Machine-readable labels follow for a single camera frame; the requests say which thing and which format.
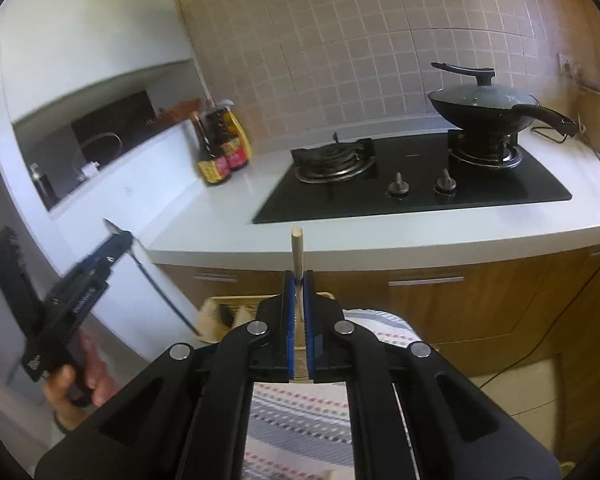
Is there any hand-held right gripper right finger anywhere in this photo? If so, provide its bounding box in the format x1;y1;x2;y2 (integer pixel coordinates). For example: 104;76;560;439
303;270;564;480

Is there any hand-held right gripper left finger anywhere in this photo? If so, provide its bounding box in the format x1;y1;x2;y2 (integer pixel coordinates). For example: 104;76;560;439
35;270;299;480

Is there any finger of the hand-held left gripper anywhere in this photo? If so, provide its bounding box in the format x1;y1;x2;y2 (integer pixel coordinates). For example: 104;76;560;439
84;230;134;273

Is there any wooden utensil handle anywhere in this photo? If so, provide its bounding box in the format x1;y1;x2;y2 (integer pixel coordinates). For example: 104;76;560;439
290;227;304;323

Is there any person's left hand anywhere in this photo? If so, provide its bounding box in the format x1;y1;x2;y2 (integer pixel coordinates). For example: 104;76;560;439
42;332;122;432

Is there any small dark bottle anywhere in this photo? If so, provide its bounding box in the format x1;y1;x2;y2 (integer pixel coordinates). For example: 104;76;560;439
29;162;59;209

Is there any striped cloth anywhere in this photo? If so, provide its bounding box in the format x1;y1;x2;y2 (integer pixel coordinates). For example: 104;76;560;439
242;307;427;480

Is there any black panel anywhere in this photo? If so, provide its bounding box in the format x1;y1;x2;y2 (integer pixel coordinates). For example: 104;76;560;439
70;90;156;149

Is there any dark sauce bottle yellow label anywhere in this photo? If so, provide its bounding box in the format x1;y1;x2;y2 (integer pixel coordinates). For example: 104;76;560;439
190;112;232;186

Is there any brown bag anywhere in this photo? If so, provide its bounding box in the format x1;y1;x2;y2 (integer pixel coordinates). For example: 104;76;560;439
157;99;204;125

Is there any dark sauce bottle red label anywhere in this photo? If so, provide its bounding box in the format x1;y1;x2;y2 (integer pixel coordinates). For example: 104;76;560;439
203;107;251;172

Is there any stove burner grate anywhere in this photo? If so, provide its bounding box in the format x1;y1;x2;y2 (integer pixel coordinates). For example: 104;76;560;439
290;137;379;184
447;129;524;169

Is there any grey stove knob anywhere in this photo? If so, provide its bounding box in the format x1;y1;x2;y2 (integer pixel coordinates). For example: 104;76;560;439
433;168;459;195
387;172;411;197

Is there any black glass gas stove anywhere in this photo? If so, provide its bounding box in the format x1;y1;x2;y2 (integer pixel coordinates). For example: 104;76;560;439
252;129;574;225

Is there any wooden kitchen cabinet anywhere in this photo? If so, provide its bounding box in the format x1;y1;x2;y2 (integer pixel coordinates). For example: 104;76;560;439
155;244;600;377

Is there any yellow oil bottle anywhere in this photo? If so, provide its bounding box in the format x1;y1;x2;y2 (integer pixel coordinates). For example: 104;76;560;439
227;110;254;162

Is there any black wok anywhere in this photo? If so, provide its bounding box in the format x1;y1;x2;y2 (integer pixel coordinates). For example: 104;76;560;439
426;87;579;139

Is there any glass wok lid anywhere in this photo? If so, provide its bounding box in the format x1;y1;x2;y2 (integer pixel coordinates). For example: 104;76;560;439
430;62;539;111

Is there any looped grey wire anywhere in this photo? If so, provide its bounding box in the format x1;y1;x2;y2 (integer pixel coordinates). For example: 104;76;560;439
77;132;124;182

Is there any black power cable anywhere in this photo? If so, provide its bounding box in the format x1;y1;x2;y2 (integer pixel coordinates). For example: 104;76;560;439
479;124;600;389

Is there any white wall socket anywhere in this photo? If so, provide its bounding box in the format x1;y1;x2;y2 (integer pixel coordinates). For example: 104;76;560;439
557;51;582;79

